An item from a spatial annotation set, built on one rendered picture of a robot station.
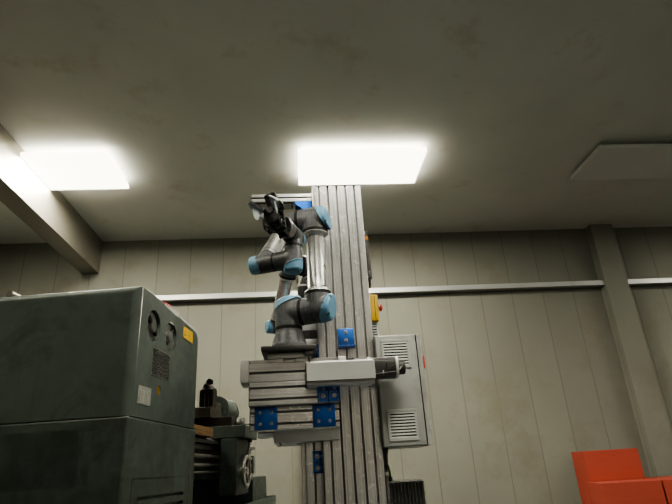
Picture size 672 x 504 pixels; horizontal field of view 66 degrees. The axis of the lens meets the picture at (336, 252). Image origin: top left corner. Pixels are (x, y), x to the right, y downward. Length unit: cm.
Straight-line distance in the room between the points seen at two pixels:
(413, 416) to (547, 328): 480
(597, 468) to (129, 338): 531
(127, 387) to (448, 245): 568
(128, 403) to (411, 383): 120
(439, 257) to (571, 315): 177
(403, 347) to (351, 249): 54
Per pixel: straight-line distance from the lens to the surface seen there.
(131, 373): 167
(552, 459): 672
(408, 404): 233
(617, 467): 636
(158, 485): 187
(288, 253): 202
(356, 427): 233
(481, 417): 646
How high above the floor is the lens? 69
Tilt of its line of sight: 23 degrees up
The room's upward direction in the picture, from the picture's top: 3 degrees counter-clockwise
